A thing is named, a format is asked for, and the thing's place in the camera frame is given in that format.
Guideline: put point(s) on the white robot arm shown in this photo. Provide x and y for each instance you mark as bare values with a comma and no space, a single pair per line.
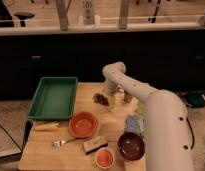
166,132

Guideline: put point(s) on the sponge block with dark base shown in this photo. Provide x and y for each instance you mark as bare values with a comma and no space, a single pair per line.
94,144

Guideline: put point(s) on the metal measuring cup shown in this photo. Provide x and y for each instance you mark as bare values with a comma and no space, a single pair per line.
127,97

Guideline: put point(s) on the dark maroon bowl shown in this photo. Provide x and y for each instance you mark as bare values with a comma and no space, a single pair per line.
131,147

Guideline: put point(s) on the light green cup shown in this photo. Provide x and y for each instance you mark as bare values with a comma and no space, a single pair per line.
140,108

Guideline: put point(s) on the green plastic tray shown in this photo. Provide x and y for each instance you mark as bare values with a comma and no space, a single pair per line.
54,99

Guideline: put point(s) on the blue cloth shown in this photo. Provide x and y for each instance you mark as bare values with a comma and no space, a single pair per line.
134,123

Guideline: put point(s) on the silver fork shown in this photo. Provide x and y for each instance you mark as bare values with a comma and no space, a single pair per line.
59,143

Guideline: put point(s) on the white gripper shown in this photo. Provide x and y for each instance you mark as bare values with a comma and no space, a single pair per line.
110,90

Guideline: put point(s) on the small white orange cup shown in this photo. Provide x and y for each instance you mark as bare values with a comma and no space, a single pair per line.
104,158

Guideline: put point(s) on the orange red bowl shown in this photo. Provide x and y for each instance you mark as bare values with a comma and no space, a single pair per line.
83,125

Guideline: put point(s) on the teal object on floor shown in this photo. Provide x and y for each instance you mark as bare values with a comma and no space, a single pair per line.
195,99

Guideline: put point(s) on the white remote-like device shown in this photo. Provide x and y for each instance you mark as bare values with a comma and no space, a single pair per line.
88,12

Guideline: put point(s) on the black stool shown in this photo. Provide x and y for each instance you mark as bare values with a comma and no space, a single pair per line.
22,16

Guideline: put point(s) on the bunch of dark grapes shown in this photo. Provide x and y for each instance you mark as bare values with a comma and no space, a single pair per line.
101,99

